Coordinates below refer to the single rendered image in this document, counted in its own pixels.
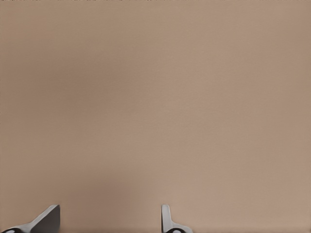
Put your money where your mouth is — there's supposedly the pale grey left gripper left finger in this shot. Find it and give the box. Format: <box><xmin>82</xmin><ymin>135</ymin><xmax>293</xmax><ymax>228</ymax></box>
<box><xmin>0</xmin><ymin>204</ymin><xmax>61</xmax><ymax>233</ymax></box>

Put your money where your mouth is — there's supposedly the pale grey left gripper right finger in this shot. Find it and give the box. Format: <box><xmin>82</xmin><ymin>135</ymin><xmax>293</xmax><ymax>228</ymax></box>
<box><xmin>160</xmin><ymin>204</ymin><xmax>194</xmax><ymax>233</ymax></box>

